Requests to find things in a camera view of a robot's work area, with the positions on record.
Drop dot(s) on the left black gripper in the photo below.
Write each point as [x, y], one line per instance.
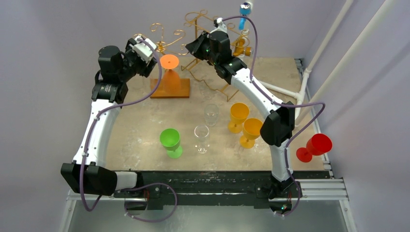
[145, 67]

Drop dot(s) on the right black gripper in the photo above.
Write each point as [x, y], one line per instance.
[198, 47]

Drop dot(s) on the gold scroll glass rack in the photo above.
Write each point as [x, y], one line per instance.
[155, 83]

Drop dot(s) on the orange plastic goblet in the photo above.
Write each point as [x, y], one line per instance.
[171, 82]

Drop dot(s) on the clear glass front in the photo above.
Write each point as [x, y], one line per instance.
[201, 133]

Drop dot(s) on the clear glass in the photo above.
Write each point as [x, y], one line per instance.
[201, 133]
[211, 114]

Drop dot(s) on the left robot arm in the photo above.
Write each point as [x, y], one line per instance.
[87, 173]

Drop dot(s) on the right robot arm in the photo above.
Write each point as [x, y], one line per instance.
[279, 117]

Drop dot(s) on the orange pipe fitting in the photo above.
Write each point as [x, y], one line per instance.
[241, 47]

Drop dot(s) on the clear glass rear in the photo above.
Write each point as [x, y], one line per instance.
[211, 114]

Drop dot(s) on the yellow goblet rear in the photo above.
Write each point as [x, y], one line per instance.
[238, 114]

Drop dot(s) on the yellow goblet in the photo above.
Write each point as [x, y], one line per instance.
[238, 114]
[251, 131]

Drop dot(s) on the green plastic goblet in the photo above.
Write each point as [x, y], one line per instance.
[170, 140]

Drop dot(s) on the yellow goblet front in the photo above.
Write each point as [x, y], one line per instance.
[251, 131]

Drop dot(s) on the red plastic goblet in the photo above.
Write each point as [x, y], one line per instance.
[317, 145]

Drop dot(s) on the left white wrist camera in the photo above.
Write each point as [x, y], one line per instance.
[143, 48]

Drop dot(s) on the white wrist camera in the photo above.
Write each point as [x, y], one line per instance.
[143, 48]
[219, 25]

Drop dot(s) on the gold rectangular wire rack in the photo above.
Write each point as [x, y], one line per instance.
[200, 21]

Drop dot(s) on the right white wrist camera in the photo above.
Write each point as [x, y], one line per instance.
[219, 25]

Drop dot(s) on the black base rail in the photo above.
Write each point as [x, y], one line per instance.
[232, 188]

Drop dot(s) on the white pvc pipe frame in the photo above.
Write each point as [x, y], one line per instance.
[353, 54]

